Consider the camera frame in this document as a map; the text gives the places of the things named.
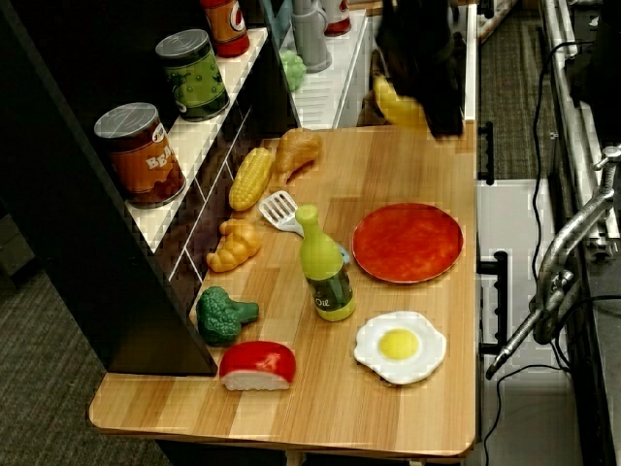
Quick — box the white toy spatula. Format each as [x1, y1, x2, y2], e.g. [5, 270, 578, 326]
[257, 190, 351, 266]

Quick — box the white toy sink unit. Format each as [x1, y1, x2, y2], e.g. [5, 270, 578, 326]
[289, 3, 479, 132]

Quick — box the green toy vegetable can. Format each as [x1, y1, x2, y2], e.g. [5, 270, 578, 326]
[154, 28, 231, 122]

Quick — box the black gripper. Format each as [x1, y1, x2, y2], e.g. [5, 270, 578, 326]
[378, 38, 465, 142]

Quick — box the orange toy soup can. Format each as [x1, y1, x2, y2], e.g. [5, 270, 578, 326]
[199, 0, 251, 58]

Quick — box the black toy kitchen shelf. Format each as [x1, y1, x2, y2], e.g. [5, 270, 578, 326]
[0, 0, 303, 378]

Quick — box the aluminium frame rail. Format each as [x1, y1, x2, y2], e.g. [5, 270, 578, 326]
[539, 0, 610, 250]

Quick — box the yellow toy corn cob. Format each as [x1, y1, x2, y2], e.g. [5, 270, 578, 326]
[228, 147, 275, 213]

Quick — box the toy fried egg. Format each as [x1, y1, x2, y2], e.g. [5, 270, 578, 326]
[352, 311, 448, 386]

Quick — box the red toy sushi piece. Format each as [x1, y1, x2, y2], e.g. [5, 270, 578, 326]
[218, 340, 297, 392]

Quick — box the red toy can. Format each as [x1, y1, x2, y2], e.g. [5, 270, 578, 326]
[320, 0, 352, 38]

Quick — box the black cable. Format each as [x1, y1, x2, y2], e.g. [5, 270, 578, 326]
[482, 293, 621, 466]
[531, 41, 596, 370]

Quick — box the grey metal clamp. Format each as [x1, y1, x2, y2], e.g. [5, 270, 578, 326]
[485, 145, 621, 381]

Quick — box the brown toy chicken drumstick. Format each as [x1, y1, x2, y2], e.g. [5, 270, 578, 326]
[275, 127, 324, 184]

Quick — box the red round plate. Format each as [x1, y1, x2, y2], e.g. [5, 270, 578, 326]
[351, 202, 464, 283]

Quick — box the pale green toy lettuce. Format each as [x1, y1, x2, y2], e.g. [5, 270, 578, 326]
[279, 50, 308, 93]

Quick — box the short black drawer handle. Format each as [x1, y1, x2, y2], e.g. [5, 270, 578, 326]
[477, 120, 495, 186]

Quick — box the grey toy faucet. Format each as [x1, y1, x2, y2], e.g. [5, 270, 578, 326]
[289, 0, 334, 74]

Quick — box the yellow toy banana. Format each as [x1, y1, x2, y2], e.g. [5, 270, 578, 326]
[372, 75, 429, 133]

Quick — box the golden toy croissant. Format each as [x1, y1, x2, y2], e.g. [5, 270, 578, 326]
[206, 217, 262, 274]

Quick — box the brown toy beans can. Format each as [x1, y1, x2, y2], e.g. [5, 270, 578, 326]
[93, 102, 187, 210]

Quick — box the green toy oil bottle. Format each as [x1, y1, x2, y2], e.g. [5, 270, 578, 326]
[294, 204, 356, 322]

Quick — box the green toy broccoli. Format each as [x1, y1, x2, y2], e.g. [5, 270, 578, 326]
[195, 285, 260, 348]

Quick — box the long black drawer handle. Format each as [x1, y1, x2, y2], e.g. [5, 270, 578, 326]
[477, 250, 509, 353]

